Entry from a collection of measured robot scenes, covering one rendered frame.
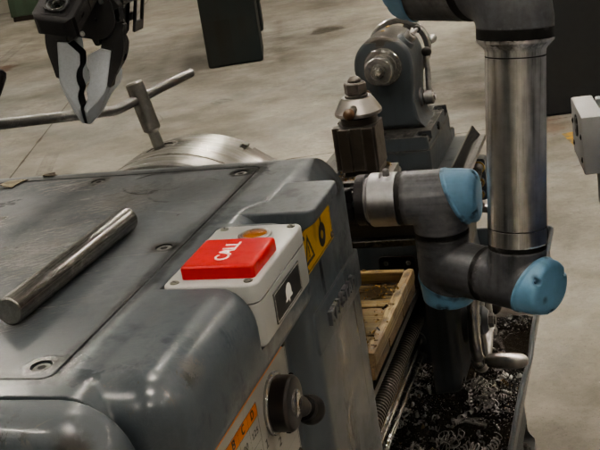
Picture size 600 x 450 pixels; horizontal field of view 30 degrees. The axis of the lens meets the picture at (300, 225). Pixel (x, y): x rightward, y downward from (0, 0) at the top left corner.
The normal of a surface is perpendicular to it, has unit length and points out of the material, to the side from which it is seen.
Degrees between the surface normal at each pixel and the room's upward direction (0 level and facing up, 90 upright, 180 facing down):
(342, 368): 89
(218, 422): 90
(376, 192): 57
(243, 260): 0
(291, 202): 0
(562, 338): 0
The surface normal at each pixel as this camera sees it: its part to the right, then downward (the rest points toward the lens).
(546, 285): 0.65, 0.15
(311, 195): -0.15, -0.94
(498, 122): -0.72, 0.22
